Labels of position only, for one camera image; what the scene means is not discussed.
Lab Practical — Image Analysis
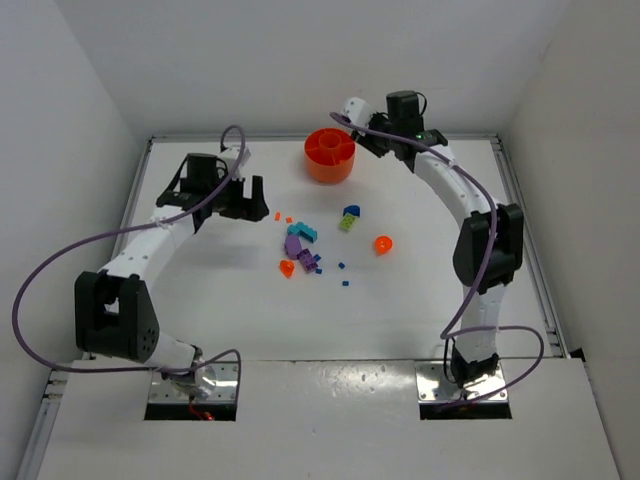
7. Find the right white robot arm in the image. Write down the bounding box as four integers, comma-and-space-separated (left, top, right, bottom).
341, 90, 524, 386

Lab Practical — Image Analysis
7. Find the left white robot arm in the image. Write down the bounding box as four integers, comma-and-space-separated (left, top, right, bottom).
74, 146, 269, 372

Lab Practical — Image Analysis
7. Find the purple rounded lego piece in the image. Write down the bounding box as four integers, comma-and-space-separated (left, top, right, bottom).
284, 234, 303, 259

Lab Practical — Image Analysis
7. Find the long teal lego brick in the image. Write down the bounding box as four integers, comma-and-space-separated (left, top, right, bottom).
295, 222, 318, 243

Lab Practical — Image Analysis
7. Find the orange heart-shaped piece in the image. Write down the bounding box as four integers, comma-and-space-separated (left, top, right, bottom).
279, 260, 295, 278

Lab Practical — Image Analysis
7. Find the purple flat lego plate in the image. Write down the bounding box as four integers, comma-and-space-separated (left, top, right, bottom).
297, 249, 318, 273

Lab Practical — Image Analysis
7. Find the orange divided round container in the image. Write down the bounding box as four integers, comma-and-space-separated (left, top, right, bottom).
304, 128, 356, 184

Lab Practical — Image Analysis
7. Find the blue curved lego piece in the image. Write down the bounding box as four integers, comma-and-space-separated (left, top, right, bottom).
343, 204, 361, 218

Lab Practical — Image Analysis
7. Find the green lego brick upside-down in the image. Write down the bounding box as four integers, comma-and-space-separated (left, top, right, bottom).
338, 213, 358, 232

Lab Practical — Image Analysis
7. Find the orange round cone piece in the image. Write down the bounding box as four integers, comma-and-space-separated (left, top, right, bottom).
374, 235, 393, 255

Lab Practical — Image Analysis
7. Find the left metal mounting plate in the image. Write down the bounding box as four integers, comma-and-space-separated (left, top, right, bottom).
148, 362, 240, 405

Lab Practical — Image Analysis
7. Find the metal mounting plate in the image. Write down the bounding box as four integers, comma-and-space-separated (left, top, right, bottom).
415, 361, 508, 405
148, 362, 240, 405

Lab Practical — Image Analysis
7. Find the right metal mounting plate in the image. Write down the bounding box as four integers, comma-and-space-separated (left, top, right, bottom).
415, 361, 508, 405

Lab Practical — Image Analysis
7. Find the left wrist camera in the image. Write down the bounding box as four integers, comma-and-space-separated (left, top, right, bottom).
218, 145, 251, 171

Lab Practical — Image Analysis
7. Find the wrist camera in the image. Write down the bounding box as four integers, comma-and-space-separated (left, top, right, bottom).
218, 145, 251, 171
340, 97, 376, 128

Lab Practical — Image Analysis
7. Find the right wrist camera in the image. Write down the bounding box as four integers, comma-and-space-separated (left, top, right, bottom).
340, 97, 376, 128

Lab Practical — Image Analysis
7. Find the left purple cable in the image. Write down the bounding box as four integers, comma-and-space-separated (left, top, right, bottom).
12, 124, 247, 374

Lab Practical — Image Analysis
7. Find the purple cable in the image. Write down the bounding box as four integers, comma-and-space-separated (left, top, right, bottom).
12, 124, 247, 374
329, 111, 545, 409

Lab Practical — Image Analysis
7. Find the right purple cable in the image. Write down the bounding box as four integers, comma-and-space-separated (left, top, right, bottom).
329, 111, 545, 409

